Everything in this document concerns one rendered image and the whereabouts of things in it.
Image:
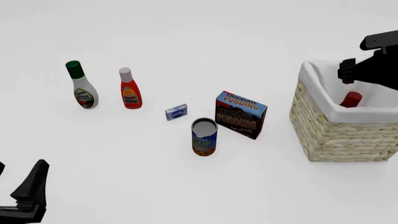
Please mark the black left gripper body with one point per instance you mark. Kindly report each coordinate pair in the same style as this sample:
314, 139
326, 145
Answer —
25, 212

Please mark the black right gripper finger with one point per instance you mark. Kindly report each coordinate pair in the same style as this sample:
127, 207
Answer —
346, 72
381, 71

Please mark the small blue cream cheese box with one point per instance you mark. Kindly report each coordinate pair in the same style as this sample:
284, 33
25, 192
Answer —
176, 112

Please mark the white cloth basket liner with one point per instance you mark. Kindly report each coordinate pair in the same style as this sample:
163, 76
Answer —
320, 86

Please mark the blue orange soup can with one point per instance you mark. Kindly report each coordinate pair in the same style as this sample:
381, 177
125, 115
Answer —
204, 140

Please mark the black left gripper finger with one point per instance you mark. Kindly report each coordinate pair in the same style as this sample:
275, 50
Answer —
1, 168
32, 184

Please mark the chocolate pudding box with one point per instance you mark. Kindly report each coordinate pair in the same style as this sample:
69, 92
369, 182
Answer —
241, 116

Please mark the small black plate on stalk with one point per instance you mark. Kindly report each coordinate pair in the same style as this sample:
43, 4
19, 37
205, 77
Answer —
381, 38

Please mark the pale wicker basket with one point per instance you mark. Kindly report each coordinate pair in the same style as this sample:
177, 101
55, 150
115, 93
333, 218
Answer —
342, 142

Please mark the red cap sauce bottle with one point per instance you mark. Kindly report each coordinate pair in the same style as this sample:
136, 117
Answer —
350, 99

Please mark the red ketchup bottle grey cap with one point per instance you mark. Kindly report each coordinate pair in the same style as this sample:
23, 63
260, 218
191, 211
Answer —
131, 95

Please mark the green cap ranch dressing bottle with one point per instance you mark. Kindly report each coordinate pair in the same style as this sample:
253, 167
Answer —
84, 93

